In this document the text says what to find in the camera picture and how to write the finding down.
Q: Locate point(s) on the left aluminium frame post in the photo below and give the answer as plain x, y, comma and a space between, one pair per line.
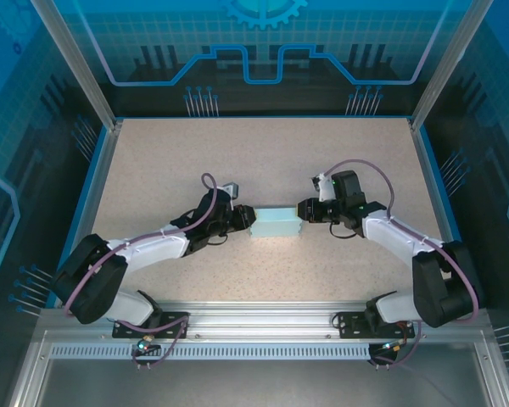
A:
80, 63

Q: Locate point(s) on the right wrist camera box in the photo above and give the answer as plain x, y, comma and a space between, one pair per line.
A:
324, 188

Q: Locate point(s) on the light blue paper box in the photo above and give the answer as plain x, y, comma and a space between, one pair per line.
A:
275, 222

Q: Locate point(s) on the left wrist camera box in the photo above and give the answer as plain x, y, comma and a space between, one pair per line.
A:
232, 190

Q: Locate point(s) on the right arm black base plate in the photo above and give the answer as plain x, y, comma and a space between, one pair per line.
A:
350, 326

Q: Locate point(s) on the aluminium mounting rail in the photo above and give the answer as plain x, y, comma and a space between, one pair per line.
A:
258, 318

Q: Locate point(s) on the aluminium frame post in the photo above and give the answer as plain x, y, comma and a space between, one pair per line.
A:
80, 63
441, 63

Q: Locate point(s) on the right aluminium frame post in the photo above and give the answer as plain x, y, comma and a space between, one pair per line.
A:
441, 63

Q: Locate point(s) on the right aluminium side rail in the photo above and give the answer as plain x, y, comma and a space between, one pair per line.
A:
429, 178

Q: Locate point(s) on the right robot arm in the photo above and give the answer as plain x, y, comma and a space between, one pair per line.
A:
432, 288

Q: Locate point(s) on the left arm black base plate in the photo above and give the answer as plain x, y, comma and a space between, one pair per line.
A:
169, 326

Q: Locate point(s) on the aluminium side rail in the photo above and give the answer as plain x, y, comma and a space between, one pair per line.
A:
429, 178
102, 178

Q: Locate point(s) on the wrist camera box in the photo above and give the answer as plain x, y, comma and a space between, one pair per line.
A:
232, 190
324, 188

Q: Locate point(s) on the left aluminium side rail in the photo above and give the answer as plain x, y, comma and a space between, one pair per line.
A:
102, 178

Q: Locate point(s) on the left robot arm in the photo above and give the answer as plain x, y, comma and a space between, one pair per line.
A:
93, 288

